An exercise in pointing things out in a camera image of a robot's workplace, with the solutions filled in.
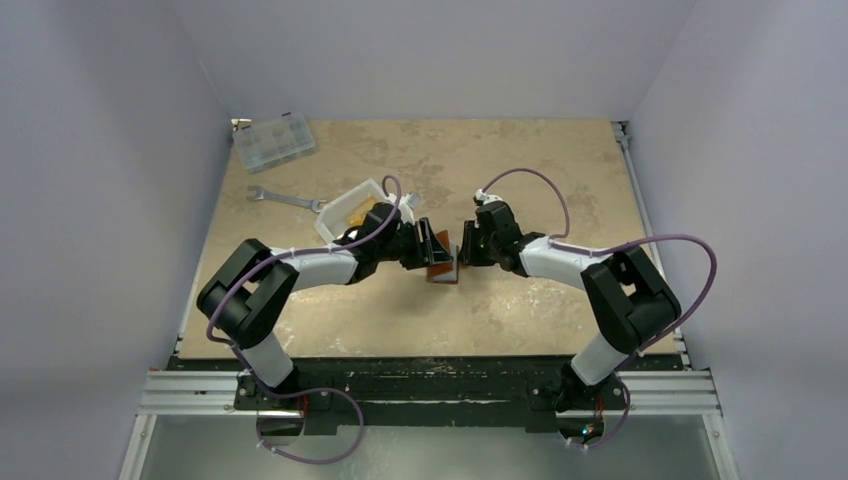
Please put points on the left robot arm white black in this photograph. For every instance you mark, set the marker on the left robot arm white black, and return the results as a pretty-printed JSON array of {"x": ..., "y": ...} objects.
[{"x": 246, "y": 296}]

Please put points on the white plastic card tray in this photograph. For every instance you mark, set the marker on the white plastic card tray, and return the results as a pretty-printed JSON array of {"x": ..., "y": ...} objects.
[{"x": 331, "y": 224}]

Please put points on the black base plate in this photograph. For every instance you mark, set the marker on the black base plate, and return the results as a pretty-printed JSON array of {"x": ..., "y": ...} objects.
[{"x": 488, "y": 392}]

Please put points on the stack of credit cards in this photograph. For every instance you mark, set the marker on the stack of credit cards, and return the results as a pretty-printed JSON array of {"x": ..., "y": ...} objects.
[{"x": 358, "y": 215}]

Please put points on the silver open-end wrench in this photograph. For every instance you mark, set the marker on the silver open-end wrench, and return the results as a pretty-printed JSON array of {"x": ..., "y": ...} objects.
[{"x": 256, "y": 193}]

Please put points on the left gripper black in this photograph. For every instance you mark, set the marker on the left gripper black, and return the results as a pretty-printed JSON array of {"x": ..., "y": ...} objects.
[{"x": 432, "y": 250}]

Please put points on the clear plastic organizer box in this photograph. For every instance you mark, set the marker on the clear plastic organizer box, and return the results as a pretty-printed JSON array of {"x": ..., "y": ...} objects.
[{"x": 266, "y": 144}]

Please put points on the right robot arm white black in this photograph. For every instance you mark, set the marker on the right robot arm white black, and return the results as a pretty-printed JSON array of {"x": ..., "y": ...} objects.
[{"x": 630, "y": 300}]

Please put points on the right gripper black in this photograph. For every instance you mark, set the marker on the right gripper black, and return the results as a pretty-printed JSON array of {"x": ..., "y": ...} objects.
[{"x": 475, "y": 242}]

